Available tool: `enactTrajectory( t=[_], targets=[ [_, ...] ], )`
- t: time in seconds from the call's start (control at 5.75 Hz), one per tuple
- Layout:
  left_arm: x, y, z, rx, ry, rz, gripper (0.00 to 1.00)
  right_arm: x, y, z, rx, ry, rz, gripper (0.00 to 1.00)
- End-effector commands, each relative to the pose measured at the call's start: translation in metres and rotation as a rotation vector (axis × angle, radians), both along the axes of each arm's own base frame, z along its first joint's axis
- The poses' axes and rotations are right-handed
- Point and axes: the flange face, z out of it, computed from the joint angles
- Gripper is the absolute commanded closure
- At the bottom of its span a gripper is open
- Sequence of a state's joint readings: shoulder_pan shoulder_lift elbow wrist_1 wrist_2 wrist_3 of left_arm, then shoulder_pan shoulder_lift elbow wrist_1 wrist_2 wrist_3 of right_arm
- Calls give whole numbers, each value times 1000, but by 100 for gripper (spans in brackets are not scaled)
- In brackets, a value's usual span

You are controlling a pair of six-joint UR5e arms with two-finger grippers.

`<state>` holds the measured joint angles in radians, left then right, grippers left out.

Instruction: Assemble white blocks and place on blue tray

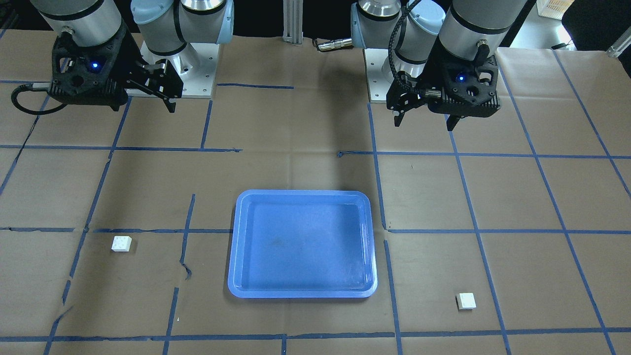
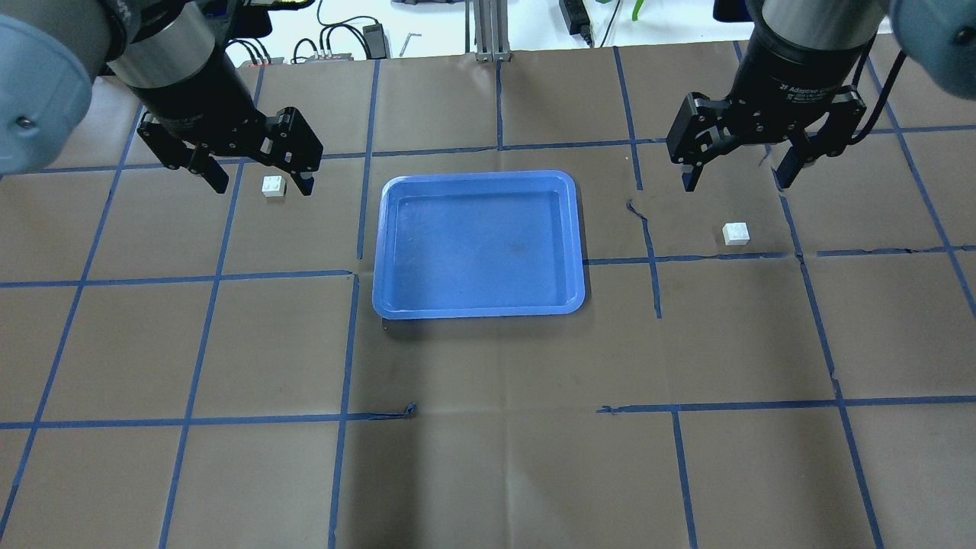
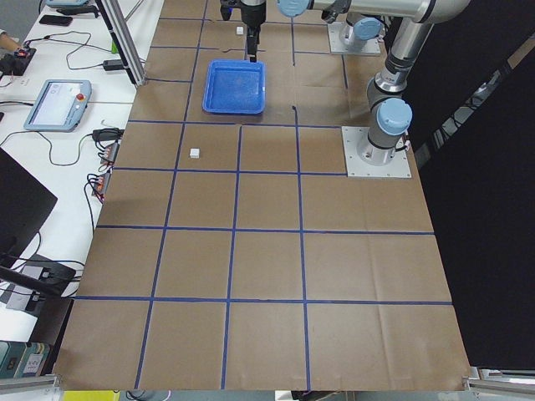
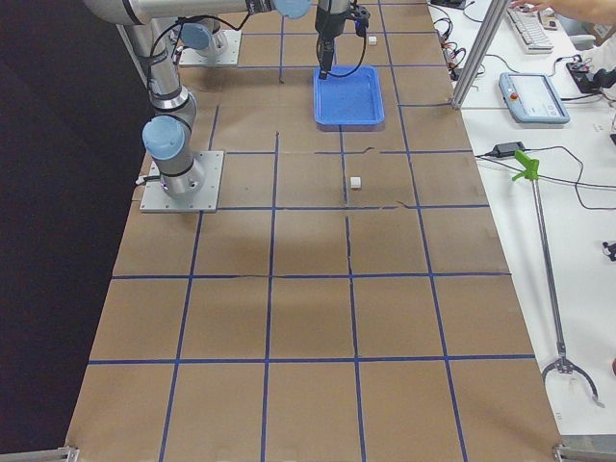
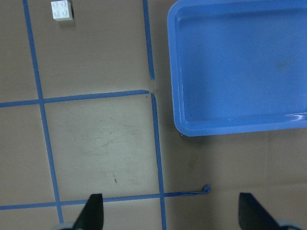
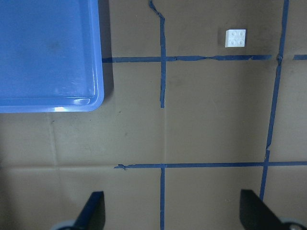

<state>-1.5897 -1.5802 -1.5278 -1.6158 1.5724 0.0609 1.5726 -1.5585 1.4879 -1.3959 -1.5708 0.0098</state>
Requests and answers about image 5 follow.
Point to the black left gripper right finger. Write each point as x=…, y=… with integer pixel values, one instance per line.
x=253, y=216

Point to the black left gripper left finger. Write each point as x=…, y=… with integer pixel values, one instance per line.
x=92, y=214

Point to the white block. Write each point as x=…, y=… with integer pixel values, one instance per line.
x=61, y=10

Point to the blue plastic tray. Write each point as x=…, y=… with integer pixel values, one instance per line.
x=238, y=66

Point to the brown paper table cover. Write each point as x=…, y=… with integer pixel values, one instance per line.
x=86, y=107

